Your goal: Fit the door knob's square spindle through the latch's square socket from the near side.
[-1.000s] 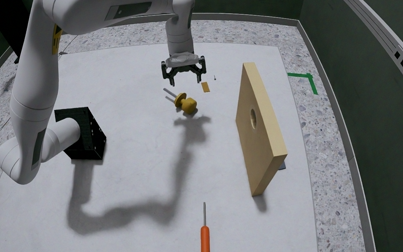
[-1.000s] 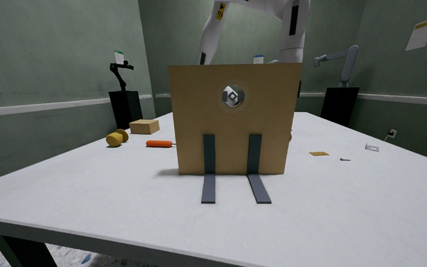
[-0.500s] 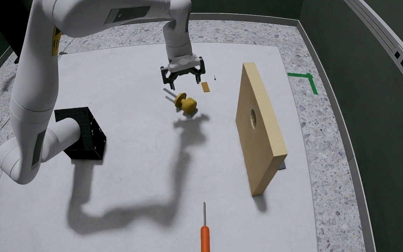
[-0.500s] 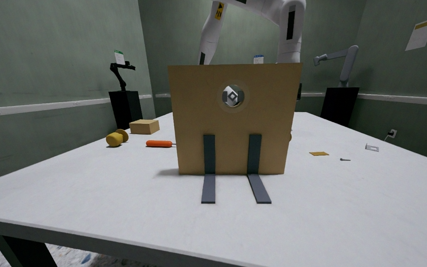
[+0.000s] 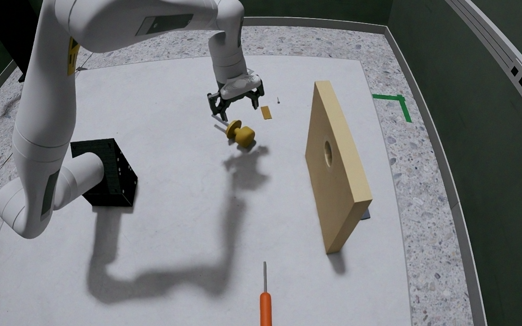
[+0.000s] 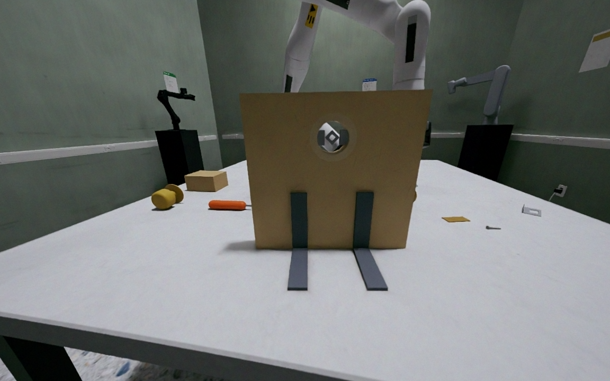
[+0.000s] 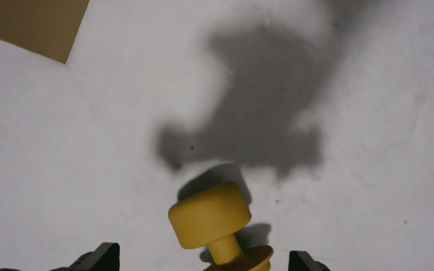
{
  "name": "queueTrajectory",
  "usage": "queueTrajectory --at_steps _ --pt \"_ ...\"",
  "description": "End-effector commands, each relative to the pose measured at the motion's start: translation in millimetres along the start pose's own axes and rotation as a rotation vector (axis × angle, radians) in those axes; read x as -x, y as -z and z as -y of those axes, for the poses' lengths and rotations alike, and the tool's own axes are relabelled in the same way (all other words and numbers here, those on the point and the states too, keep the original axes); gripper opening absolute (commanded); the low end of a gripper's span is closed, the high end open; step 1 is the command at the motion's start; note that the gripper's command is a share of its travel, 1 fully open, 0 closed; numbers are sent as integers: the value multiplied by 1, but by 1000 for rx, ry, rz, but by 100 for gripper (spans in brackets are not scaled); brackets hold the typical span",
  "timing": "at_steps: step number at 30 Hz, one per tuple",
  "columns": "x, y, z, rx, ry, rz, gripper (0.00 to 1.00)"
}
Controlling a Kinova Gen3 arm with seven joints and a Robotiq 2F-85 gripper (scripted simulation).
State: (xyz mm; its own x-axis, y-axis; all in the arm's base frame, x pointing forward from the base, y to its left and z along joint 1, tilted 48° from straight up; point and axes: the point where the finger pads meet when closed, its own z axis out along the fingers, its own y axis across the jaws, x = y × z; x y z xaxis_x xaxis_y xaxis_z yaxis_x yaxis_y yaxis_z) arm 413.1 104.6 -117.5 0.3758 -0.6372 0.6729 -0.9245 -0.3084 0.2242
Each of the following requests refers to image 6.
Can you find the tan cardboard box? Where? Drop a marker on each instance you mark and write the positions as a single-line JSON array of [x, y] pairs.
[[206, 181]]

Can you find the yellow door knob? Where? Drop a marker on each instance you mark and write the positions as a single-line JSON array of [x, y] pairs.
[[167, 197]]

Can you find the tan wooden door panel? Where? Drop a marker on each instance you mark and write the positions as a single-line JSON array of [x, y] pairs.
[[386, 131]]

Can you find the tan rectangular plate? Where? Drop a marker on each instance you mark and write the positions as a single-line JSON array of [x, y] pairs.
[[456, 219]]

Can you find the orange-handled screwdriver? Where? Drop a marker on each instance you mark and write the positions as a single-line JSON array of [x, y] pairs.
[[231, 205]]

